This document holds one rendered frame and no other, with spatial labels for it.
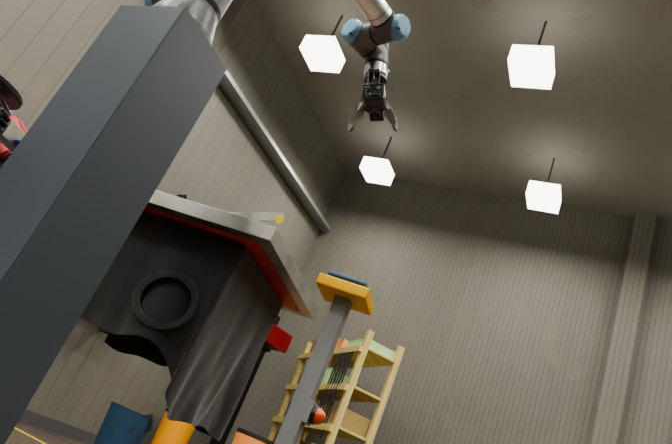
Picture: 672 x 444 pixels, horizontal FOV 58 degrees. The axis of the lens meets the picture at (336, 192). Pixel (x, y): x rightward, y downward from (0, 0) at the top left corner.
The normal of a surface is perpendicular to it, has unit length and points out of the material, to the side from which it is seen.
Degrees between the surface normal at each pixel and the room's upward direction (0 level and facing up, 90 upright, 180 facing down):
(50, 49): 90
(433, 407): 90
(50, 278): 90
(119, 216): 90
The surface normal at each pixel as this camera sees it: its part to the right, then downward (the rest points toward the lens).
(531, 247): -0.32, -0.54
